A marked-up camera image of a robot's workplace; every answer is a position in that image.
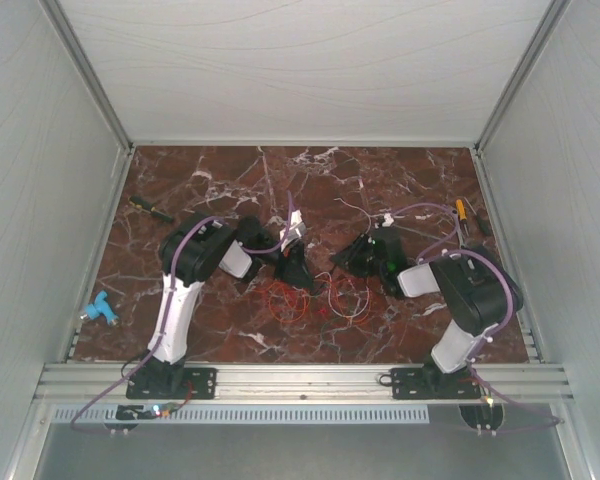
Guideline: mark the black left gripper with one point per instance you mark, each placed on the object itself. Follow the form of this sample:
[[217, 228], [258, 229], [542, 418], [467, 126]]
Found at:
[[292, 266]]

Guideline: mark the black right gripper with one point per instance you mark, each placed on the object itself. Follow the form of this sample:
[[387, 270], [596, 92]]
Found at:
[[348, 258]]

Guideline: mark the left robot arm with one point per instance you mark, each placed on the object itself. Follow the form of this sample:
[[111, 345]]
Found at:
[[202, 244]]

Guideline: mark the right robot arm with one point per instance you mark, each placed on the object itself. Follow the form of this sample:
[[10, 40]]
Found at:
[[480, 295]]

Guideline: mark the black screwdriver right side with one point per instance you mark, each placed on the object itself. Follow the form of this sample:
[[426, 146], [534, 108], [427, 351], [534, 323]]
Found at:
[[482, 222]]

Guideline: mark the black yellow screwdriver left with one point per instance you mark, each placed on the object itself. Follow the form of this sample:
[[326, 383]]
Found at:
[[150, 208]]

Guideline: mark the blue plastic fitting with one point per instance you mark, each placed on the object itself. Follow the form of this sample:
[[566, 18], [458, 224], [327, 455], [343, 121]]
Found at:
[[99, 307]]

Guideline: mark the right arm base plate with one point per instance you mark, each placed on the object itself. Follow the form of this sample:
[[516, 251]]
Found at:
[[428, 383]]

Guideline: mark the grey slotted cable duct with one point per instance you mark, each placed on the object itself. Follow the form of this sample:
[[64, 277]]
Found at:
[[247, 414]]

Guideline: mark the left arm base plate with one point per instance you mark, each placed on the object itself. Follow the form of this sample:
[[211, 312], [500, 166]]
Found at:
[[196, 383]]

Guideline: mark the aluminium front rail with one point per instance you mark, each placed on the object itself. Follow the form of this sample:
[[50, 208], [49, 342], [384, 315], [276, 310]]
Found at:
[[298, 383]]

